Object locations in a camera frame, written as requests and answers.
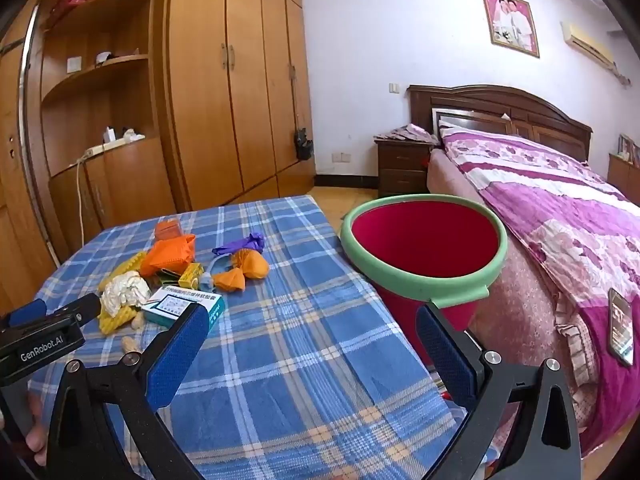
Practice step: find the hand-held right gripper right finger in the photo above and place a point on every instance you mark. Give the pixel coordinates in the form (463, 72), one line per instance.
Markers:
(445, 355)

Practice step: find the light wooden bedside cabinet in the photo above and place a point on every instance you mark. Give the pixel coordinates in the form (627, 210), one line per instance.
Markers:
(622, 172)

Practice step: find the dark wooden nightstand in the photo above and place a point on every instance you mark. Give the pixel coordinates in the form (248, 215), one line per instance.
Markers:
(402, 170)

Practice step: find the orange wrapper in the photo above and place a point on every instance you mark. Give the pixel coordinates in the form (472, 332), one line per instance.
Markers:
(230, 280)

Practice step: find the wooden door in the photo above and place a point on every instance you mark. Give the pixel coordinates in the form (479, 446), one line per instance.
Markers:
(15, 185)

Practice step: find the small orange ridged packet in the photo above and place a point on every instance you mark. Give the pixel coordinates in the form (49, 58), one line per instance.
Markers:
(167, 230)

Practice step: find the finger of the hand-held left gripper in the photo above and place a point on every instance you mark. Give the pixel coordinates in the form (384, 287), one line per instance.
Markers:
(27, 312)
(75, 310)

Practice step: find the dark framed panel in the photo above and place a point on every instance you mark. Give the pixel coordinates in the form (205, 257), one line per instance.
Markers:
(470, 119)

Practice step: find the white power strip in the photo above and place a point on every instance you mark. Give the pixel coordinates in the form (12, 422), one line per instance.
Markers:
(102, 149)

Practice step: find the person's left hand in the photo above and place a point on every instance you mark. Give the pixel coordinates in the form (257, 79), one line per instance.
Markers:
(37, 435)

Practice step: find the standing photo frames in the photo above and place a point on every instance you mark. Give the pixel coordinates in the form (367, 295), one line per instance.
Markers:
(627, 146)

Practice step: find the pink bed sheet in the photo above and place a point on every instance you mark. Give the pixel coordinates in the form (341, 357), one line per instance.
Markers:
(520, 310)

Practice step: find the black smartphone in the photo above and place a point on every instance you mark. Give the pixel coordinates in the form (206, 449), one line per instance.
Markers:
(620, 327)

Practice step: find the small green packet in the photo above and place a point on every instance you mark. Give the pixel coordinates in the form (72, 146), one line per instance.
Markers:
(169, 276)

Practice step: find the pile of floral cloth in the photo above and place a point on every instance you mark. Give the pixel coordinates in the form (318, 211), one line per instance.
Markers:
(405, 133)

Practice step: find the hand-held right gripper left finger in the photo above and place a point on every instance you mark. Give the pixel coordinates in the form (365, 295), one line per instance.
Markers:
(175, 355)

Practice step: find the white wall switch plate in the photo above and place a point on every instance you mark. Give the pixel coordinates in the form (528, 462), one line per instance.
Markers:
(74, 64)

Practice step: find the white tissue pack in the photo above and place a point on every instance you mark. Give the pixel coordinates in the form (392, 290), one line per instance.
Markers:
(132, 135)

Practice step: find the white green medicine box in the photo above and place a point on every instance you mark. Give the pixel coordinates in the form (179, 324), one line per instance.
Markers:
(172, 306)

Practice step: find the purple glove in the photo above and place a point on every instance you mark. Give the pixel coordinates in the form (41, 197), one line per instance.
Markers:
(240, 245)

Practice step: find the orange yellow foam net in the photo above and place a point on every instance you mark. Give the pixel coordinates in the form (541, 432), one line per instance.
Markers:
(252, 264)

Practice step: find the red bucket with green rim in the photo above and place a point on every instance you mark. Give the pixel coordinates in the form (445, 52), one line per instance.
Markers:
(425, 240)

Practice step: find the wooden corner shelf unit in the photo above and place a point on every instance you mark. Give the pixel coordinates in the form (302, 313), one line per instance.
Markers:
(130, 185)

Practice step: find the framed wall photo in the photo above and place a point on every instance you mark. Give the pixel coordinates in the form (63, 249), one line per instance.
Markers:
(510, 22)

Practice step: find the peanut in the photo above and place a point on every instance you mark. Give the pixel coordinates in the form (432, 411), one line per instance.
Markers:
(137, 321)
(130, 345)

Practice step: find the blue plaid tablecloth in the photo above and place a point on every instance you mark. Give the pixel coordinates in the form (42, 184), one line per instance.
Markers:
(300, 335)

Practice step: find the white tissue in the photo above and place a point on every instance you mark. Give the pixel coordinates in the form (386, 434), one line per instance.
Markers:
(122, 292)

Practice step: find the dark wooden headboard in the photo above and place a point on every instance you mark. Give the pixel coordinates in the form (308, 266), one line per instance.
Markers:
(500, 97)

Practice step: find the bed with purple floral quilt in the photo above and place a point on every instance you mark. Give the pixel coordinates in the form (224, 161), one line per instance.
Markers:
(550, 200)

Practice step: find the black hanging bag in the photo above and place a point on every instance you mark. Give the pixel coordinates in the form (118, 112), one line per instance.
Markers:
(302, 145)

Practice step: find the small yellow box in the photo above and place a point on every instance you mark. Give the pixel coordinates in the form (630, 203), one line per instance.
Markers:
(191, 274)

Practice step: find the small white black item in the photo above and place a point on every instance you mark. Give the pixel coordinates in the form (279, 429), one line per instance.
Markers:
(104, 57)

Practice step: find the white wall socket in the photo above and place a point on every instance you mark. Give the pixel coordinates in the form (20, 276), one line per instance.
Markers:
(342, 156)

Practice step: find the wall air conditioner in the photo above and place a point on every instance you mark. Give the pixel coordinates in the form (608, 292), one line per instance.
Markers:
(587, 42)

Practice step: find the large orange foam net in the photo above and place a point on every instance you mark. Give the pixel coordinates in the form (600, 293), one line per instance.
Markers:
(167, 257)

